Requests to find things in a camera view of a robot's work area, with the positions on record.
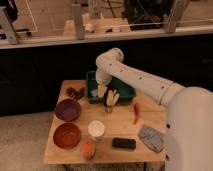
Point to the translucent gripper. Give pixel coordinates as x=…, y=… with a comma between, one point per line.
x=101, y=90

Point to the dark red grape bunch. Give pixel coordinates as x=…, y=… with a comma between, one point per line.
x=74, y=93

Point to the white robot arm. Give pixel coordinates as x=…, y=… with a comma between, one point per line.
x=189, y=123

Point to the purple bowl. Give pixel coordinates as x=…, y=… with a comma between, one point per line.
x=68, y=110

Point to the red-orange bowl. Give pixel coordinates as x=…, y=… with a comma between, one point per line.
x=67, y=135

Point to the blue sponge in bin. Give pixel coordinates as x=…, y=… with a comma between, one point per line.
x=94, y=93

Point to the cup with yellow utensils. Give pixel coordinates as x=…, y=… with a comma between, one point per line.
x=111, y=98

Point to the green plastic bin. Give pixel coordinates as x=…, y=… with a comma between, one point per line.
x=127, y=93

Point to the white lidded cup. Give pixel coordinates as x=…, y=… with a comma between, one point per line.
x=96, y=130

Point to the red chili pepper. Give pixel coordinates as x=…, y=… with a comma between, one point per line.
x=137, y=113

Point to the wooden folding table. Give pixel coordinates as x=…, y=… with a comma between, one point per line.
x=119, y=123

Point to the black rectangular block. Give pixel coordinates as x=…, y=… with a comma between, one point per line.
x=124, y=143

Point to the white object on board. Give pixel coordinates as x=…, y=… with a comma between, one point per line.
x=89, y=28

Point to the grey folded cloth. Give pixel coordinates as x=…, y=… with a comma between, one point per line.
x=151, y=138

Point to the black machine in background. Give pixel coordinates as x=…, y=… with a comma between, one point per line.
x=146, y=14

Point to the middle grey metal post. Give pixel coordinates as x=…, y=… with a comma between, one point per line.
x=78, y=21

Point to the grey metal post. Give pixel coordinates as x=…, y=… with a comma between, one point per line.
x=175, y=15
x=78, y=21
x=8, y=28

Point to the left grey metal post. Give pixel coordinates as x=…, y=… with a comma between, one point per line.
x=8, y=28

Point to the right grey metal post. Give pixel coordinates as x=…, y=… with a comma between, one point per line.
x=175, y=15

